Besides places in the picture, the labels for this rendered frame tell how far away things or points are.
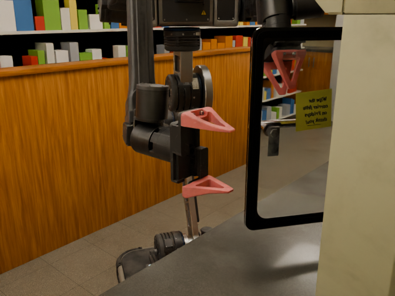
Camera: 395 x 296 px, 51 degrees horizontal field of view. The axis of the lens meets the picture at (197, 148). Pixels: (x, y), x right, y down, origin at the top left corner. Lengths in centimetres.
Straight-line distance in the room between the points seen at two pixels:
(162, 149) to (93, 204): 222
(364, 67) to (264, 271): 43
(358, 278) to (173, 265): 35
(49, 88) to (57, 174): 53
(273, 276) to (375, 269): 22
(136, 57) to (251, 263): 46
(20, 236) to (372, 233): 226
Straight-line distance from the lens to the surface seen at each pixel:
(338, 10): 62
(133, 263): 215
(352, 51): 61
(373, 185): 63
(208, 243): 92
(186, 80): 153
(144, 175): 312
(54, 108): 256
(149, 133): 71
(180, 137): 64
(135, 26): 85
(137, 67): 82
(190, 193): 66
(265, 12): 91
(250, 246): 91
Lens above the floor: 141
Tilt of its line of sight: 18 degrees down
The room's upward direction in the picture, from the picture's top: straight up
